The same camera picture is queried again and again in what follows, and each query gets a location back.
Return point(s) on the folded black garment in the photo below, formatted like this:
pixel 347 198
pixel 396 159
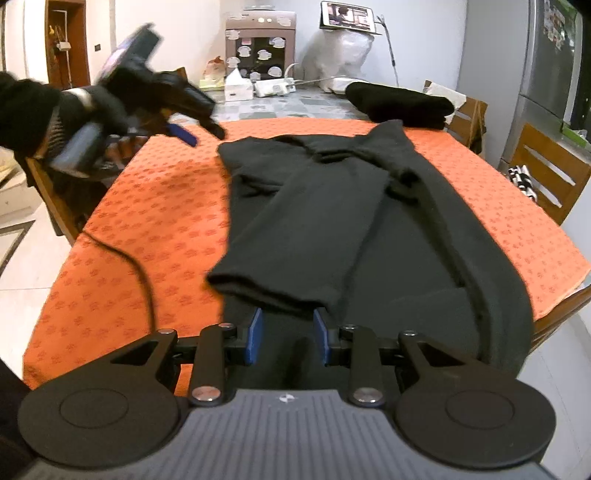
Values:
pixel 414 109

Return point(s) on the checkered tablecloth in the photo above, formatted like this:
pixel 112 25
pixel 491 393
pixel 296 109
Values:
pixel 305 102

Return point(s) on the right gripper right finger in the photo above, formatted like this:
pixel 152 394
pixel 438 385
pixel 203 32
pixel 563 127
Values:
pixel 357 349

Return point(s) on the near wooden chair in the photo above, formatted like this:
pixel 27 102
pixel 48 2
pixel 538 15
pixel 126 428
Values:
pixel 70 202

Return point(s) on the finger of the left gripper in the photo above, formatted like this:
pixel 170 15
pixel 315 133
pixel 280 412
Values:
pixel 177 131
pixel 200 107

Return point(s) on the left hand black glove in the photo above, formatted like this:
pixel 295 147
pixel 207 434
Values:
pixel 38 119

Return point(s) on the white plastic bag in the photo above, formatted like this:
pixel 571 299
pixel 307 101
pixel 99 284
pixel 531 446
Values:
pixel 335 58

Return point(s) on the brown water dispenser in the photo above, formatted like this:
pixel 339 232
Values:
pixel 260 44

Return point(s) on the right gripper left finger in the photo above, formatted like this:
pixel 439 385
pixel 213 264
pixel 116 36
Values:
pixel 219 347

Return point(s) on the wooden chair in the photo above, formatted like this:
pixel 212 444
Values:
pixel 558 176
pixel 70 202

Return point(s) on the orange patterned table mat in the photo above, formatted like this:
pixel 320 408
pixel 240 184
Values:
pixel 146 249

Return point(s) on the white tissue box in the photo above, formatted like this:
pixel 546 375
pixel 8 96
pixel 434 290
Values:
pixel 237 88

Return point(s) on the right side wooden chair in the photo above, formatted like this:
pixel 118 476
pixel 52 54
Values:
pixel 558 176

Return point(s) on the black long-sleeve shirt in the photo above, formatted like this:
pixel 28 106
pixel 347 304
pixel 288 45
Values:
pixel 365 231

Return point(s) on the brown wooden door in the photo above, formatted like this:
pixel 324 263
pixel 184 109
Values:
pixel 65 44

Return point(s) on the white power strip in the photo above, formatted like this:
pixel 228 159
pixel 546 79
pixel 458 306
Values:
pixel 274 87

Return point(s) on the tablet on stand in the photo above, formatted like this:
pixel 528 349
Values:
pixel 335 15

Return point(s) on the snack bag on table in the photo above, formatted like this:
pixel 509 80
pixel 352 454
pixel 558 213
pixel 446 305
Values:
pixel 214 74

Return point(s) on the grey refrigerator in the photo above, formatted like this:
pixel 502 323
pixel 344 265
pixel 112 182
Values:
pixel 554 95

